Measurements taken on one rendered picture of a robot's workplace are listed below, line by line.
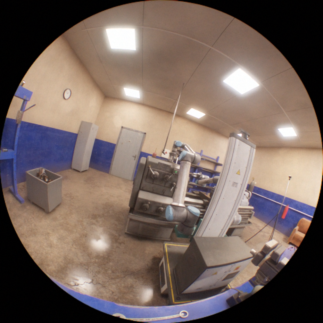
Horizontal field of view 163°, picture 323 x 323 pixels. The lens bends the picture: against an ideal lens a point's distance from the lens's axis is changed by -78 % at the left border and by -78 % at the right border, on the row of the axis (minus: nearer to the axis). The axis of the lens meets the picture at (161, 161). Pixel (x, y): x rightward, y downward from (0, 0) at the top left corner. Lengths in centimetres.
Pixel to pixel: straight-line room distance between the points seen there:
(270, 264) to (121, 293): 128
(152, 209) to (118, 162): 360
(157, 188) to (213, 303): 152
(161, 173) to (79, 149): 351
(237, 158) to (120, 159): 447
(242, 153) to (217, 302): 110
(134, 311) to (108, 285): 97
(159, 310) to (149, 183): 149
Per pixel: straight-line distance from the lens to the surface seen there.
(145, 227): 197
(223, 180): 102
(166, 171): 164
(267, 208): 588
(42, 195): 217
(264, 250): 86
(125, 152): 489
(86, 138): 436
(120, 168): 498
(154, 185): 166
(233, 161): 106
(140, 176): 163
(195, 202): 197
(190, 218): 115
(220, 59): 247
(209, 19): 210
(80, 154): 449
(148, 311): 56
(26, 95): 240
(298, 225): 517
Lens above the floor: 140
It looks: 3 degrees down
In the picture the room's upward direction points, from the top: 16 degrees clockwise
